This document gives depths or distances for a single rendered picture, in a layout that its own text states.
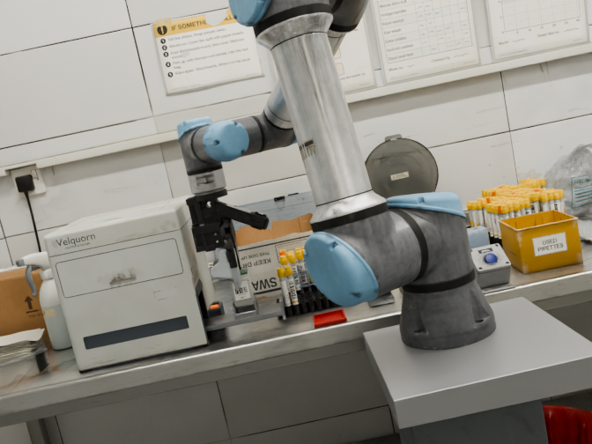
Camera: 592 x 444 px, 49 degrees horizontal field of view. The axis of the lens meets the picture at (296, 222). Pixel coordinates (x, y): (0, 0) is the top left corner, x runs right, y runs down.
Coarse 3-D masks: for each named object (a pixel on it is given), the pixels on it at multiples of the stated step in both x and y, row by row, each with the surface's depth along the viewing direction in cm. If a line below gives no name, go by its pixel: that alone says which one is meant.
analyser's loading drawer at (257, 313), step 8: (280, 296) 139; (256, 304) 138; (272, 304) 142; (280, 304) 135; (240, 312) 141; (248, 312) 136; (256, 312) 136; (264, 312) 137; (272, 312) 136; (280, 312) 136; (208, 320) 140; (216, 320) 139; (224, 320) 138; (232, 320) 136; (240, 320) 136; (248, 320) 136; (256, 320) 136; (208, 328) 136; (216, 328) 136
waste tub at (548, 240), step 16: (512, 224) 150; (528, 224) 150; (544, 224) 137; (560, 224) 137; (576, 224) 137; (512, 240) 142; (528, 240) 138; (544, 240) 137; (560, 240) 137; (576, 240) 137; (512, 256) 145; (528, 256) 138; (544, 256) 138; (560, 256) 138; (576, 256) 138; (528, 272) 139
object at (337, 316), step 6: (330, 312) 138; (336, 312) 139; (342, 312) 137; (318, 318) 138; (324, 318) 137; (330, 318) 136; (336, 318) 135; (342, 318) 132; (318, 324) 132; (324, 324) 132; (330, 324) 132
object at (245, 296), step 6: (240, 276) 136; (246, 276) 136; (246, 282) 135; (234, 288) 135; (240, 288) 135; (246, 288) 136; (252, 288) 140; (234, 294) 136; (240, 294) 136; (246, 294) 136; (252, 294) 137; (234, 300) 136; (240, 300) 136; (246, 300) 136; (252, 300) 136
